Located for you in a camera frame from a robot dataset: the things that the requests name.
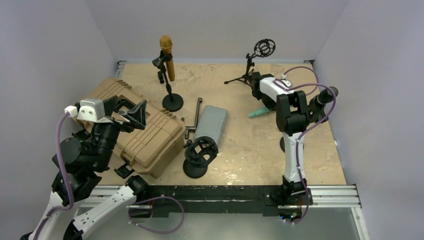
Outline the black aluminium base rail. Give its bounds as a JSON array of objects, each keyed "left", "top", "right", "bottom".
[{"left": 76, "top": 183, "right": 362, "bottom": 220}]

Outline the black clip stand round base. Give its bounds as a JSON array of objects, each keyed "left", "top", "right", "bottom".
[{"left": 152, "top": 50, "right": 184, "bottom": 112}]

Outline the black shock mount round base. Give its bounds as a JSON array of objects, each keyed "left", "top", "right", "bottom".
[{"left": 182, "top": 136, "right": 219, "bottom": 179}]

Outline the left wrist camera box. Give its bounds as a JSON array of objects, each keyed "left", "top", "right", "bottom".
[{"left": 77, "top": 98, "right": 106, "bottom": 123}]

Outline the tan hard case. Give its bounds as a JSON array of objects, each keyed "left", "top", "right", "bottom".
[{"left": 86, "top": 77, "right": 186, "bottom": 179}]

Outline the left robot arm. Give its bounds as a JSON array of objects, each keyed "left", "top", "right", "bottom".
[{"left": 22, "top": 95, "right": 149, "bottom": 240}]

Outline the grey plastic case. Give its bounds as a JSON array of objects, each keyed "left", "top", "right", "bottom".
[{"left": 194, "top": 105, "right": 228, "bottom": 145}]

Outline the black tripod shock mount stand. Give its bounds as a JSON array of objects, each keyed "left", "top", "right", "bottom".
[{"left": 224, "top": 38, "right": 276, "bottom": 86}]

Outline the teal microphone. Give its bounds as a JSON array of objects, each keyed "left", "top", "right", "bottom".
[{"left": 247, "top": 106, "right": 270, "bottom": 119}]

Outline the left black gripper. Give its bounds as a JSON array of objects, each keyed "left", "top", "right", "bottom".
[{"left": 91, "top": 94, "right": 146, "bottom": 169}]

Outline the black microphone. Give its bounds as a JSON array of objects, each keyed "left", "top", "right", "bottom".
[{"left": 308, "top": 86, "right": 339, "bottom": 115}]

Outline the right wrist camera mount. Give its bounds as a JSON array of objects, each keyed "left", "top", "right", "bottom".
[{"left": 280, "top": 74, "right": 293, "bottom": 89}]

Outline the small black adapter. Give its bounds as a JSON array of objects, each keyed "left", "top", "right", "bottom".
[{"left": 157, "top": 71, "right": 165, "bottom": 84}]

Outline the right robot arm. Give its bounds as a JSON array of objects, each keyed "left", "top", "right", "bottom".
[{"left": 248, "top": 72, "right": 310, "bottom": 205}]

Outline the gold microphone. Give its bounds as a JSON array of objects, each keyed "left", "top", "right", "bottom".
[{"left": 159, "top": 35, "right": 175, "bottom": 82}]

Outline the purple cable loop front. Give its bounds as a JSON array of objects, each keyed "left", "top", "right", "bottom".
[{"left": 128, "top": 194, "right": 185, "bottom": 234}]

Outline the black stand with round base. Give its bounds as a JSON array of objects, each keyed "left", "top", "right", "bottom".
[{"left": 276, "top": 96, "right": 333, "bottom": 137}]

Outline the grey metal T-bar tool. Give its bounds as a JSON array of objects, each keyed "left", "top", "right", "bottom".
[{"left": 184, "top": 97, "right": 203, "bottom": 140}]

